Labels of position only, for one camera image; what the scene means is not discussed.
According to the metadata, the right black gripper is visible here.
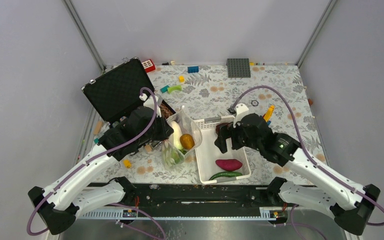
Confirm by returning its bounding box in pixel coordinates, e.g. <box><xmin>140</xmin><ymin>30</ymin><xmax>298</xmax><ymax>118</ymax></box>
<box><xmin>214</xmin><ymin>120</ymin><xmax>263</xmax><ymax>154</ymax></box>

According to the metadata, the purple sweet potato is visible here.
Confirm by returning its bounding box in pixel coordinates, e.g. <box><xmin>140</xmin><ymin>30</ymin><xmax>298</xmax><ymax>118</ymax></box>
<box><xmin>215</xmin><ymin>159</ymin><xmax>243</xmax><ymax>172</ymax></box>

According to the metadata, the white radish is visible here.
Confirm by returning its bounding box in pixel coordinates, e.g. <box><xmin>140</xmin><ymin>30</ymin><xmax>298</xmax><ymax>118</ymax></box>
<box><xmin>169</xmin><ymin>121</ymin><xmax>183</xmax><ymax>150</ymax></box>

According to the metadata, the green cabbage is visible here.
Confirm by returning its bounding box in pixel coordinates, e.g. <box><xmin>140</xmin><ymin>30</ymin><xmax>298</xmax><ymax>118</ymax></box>
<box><xmin>162</xmin><ymin>146</ymin><xmax>184</xmax><ymax>167</ymax></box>

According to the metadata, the clear zip top bag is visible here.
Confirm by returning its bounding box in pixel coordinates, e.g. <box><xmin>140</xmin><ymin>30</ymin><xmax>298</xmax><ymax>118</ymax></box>
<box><xmin>161</xmin><ymin>105</ymin><xmax>203</xmax><ymax>168</ymax></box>

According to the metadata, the brown potato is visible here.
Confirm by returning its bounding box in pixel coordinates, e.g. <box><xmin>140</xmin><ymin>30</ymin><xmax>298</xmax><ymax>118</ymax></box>
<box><xmin>179</xmin><ymin>133</ymin><xmax>195</xmax><ymax>150</ymax></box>

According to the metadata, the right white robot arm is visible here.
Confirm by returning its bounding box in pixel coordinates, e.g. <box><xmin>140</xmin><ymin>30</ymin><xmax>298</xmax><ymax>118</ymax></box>
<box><xmin>214</xmin><ymin>113</ymin><xmax>381</xmax><ymax>236</ymax></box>

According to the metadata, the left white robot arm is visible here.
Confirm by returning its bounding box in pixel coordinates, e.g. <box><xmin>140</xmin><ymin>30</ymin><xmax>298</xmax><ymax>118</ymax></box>
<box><xmin>28</xmin><ymin>106</ymin><xmax>174</xmax><ymax>235</ymax></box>

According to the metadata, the yellow blue toy vehicle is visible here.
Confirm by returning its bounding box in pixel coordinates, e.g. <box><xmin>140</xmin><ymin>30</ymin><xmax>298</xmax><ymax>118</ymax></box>
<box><xmin>263</xmin><ymin>105</ymin><xmax>275</xmax><ymax>125</ymax></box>

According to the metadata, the black open case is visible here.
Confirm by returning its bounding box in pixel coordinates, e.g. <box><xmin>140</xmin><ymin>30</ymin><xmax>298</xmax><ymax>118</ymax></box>
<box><xmin>81</xmin><ymin>57</ymin><xmax>176</xmax><ymax>124</ymax></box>

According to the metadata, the teal block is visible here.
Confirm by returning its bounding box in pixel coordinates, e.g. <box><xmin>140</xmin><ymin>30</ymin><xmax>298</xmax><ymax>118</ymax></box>
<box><xmin>160</xmin><ymin>85</ymin><xmax>170</xmax><ymax>93</ymax></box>

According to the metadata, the yellow small toy piece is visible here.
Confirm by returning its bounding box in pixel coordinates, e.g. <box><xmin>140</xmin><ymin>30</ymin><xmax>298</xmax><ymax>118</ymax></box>
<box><xmin>123</xmin><ymin>159</ymin><xmax>132</xmax><ymax>169</ymax></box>

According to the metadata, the green chili pepper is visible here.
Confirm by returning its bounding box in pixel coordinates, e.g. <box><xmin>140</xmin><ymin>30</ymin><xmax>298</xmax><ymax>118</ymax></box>
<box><xmin>209</xmin><ymin>171</ymin><xmax>242</xmax><ymax>181</ymax></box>

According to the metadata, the white perforated plastic basket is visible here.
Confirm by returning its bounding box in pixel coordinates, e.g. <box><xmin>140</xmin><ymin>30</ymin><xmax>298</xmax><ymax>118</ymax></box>
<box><xmin>194</xmin><ymin>115</ymin><xmax>252</xmax><ymax>185</ymax></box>

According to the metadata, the green curved block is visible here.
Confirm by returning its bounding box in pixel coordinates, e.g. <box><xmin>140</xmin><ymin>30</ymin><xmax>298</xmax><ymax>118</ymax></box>
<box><xmin>167</xmin><ymin>85</ymin><xmax>183</xmax><ymax>94</ymax></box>

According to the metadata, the red white toy block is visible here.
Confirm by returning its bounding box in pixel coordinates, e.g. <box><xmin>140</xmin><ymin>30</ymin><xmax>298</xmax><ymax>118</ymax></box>
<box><xmin>141</xmin><ymin>59</ymin><xmax>156</xmax><ymax>73</ymax></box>

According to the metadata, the yellow small block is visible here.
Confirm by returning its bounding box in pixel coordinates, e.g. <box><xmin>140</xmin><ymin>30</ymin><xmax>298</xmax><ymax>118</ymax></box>
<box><xmin>178</xmin><ymin>76</ymin><xmax>185</xmax><ymax>83</ymax></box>

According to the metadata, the grey lego baseplate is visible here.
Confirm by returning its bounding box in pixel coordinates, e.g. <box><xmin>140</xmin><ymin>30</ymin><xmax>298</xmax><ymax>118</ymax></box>
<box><xmin>226</xmin><ymin>58</ymin><xmax>251</xmax><ymax>78</ymax></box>

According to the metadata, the blue lego brick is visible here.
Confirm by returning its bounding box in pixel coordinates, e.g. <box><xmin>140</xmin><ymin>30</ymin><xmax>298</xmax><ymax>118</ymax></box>
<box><xmin>187</xmin><ymin>66</ymin><xmax>199</xmax><ymax>74</ymax></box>

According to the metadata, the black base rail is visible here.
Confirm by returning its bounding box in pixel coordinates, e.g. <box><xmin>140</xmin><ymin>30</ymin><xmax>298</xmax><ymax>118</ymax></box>
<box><xmin>105</xmin><ymin>177</ymin><xmax>299</xmax><ymax>220</ymax></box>

